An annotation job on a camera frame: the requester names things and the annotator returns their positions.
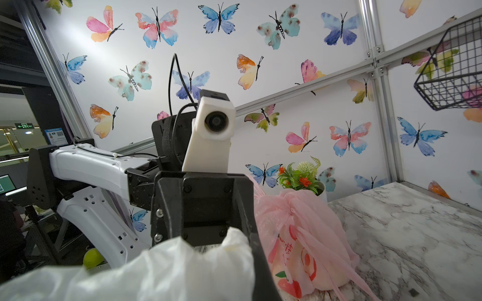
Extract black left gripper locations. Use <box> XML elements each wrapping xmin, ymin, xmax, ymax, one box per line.
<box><xmin>151</xmin><ymin>171</ymin><xmax>281</xmax><ymax>301</ymax></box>

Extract lemon print plastic bag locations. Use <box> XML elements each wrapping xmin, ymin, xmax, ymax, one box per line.
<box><xmin>1</xmin><ymin>228</ymin><xmax>256</xmax><ymax>300</ymax></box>

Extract pink plastic bag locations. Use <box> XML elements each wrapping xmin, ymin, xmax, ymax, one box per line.
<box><xmin>252</xmin><ymin>181</ymin><xmax>378</xmax><ymax>300</ymax></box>

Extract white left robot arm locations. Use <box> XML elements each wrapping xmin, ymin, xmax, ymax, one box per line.
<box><xmin>27</xmin><ymin>112</ymin><xmax>280</xmax><ymax>300</ymax></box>

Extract potted flower plant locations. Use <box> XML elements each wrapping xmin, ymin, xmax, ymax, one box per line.
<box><xmin>277</xmin><ymin>156</ymin><xmax>328</xmax><ymax>203</ymax></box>

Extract green ball outside cell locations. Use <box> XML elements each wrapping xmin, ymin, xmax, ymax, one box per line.
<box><xmin>83</xmin><ymin>248</ymin><xmax>105</xmax><ymax>269</ymax></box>

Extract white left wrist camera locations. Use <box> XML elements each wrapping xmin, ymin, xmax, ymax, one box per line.
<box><xmin>182</xmin><ymin>90</ymin><xmax>236</xmax><ymax>173</ymax></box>

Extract black wire wall basket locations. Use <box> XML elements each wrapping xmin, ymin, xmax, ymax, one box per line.
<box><xmin>414</xmin><ymin>16</ymin><xmax>481</xmax><ymax>111</ymax></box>

